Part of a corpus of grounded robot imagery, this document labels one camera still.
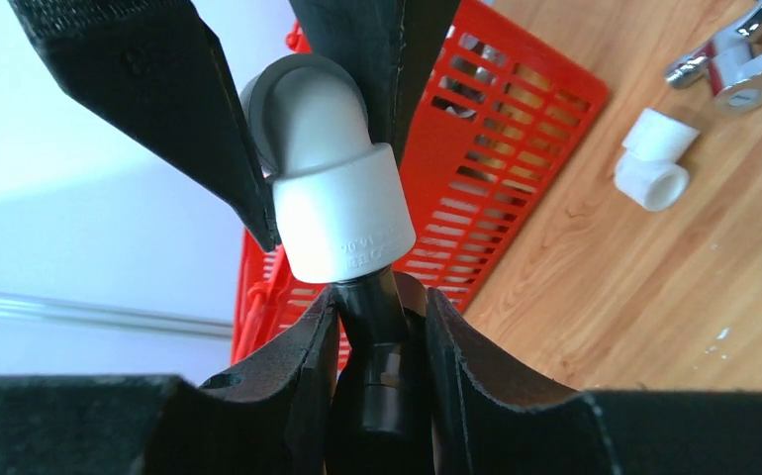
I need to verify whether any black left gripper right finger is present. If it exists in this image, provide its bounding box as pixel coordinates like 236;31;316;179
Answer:
426;289;762;474

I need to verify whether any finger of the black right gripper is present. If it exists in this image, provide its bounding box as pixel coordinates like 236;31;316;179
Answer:
11;1;279;251
291;0;460;163

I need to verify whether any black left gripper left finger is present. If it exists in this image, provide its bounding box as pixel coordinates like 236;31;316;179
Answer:
0;292;338;474

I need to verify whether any white plastic pipe fitting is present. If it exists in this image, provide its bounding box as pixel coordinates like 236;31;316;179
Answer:
241;53;416;284

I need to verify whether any white plastic elbow fitting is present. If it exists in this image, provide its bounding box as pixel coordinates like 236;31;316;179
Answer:
614;108;700;212

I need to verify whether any red plastic shopping basket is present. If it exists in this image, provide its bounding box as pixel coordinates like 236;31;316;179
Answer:
231;1;609;361

